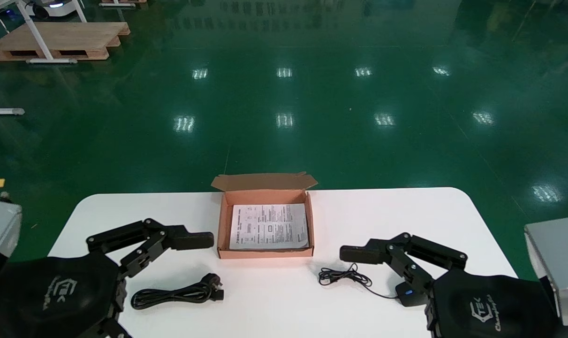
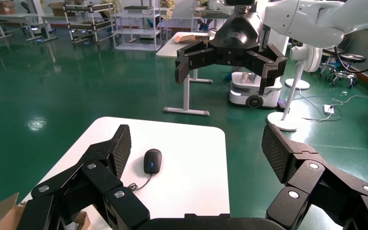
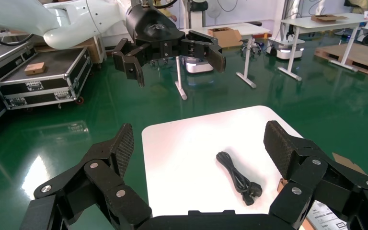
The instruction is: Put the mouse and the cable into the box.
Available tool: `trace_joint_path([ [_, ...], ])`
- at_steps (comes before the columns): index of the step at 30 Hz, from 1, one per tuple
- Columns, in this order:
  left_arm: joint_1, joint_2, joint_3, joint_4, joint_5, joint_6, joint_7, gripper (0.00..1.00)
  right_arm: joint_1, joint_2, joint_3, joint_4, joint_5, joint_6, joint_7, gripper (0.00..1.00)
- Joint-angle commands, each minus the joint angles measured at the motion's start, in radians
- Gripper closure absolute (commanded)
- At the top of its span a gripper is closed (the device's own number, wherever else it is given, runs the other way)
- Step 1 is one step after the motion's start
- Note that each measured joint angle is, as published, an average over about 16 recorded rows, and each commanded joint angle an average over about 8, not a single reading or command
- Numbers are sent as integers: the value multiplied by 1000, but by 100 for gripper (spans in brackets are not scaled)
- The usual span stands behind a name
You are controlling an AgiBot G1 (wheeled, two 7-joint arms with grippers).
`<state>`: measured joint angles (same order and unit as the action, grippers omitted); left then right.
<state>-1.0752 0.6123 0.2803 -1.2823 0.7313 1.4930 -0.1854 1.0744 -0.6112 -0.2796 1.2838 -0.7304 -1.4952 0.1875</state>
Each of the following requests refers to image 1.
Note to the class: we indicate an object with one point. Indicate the brown cardboard storage box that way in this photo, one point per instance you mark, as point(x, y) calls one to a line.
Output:
point(265, 180)

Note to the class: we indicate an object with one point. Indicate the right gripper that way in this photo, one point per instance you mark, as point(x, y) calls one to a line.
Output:
point(490, 310)

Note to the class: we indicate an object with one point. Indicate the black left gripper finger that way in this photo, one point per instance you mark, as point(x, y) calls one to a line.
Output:
point(190, 239)

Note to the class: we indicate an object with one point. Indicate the wooden pallet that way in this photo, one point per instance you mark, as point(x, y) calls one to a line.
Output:
point(122, 1)
point(68, 37)

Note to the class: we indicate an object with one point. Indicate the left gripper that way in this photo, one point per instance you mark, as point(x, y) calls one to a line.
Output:
point(54, 300)

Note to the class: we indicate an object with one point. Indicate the white metal table foot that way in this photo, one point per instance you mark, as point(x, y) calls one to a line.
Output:
point(2, 111)

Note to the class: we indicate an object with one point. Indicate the white printed manual sheet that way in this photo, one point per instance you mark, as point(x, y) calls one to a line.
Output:
point(269, 225)

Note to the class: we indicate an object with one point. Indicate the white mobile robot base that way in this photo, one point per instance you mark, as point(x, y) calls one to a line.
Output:
point(54, 9)

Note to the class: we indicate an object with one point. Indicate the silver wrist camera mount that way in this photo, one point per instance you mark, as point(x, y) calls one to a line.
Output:
point(0, 230)
point(556, 253)

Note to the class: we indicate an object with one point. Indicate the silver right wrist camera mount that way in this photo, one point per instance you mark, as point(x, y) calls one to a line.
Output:
point(556, 253)

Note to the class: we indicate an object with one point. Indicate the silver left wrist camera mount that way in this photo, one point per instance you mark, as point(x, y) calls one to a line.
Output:
point(0, 230)

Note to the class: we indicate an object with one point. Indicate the white metal table frame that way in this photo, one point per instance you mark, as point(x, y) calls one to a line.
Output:
point(49, 60)

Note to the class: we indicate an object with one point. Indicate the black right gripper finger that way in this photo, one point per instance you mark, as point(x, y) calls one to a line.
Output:
point(363, 253)

